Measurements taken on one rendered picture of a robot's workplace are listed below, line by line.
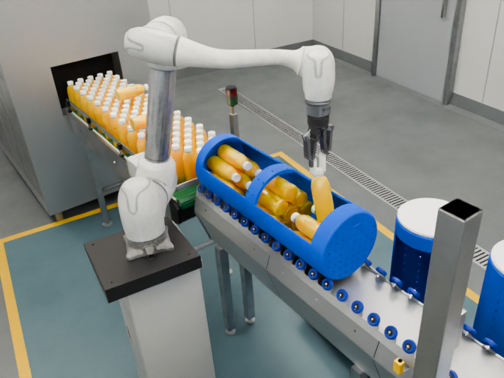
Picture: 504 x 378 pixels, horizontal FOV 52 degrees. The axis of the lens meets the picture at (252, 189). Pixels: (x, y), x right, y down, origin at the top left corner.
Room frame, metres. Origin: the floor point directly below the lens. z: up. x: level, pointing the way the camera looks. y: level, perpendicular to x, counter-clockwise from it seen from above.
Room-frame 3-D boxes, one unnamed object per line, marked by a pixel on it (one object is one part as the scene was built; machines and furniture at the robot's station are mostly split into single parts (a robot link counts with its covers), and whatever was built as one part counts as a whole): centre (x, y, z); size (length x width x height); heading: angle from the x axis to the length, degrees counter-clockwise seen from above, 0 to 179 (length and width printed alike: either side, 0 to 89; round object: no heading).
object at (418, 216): (1.70, -0.72, 1.03); 0.28 x 0.28 x 0.01
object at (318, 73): (1.64, -0.25, 1.69); 0.13 x 0.11 x 0.16; 170
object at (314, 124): (1.63, -0.24, 1.51); 0.08 x 0.07 x 0.09; 124
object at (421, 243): (1.70, -0.72, 0.59); 0.28 x 0.28 x 0.88
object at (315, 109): (1.63, -0.24, 1.58); 0.09 x 0.09 x 0.06
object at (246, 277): (2.21, 0.07, 0.31); 0.06 x 0.06 x 0.63; 34
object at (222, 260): (2.13, 0.18, 0.31); 0.06 x 0.06 x 0.63; 34
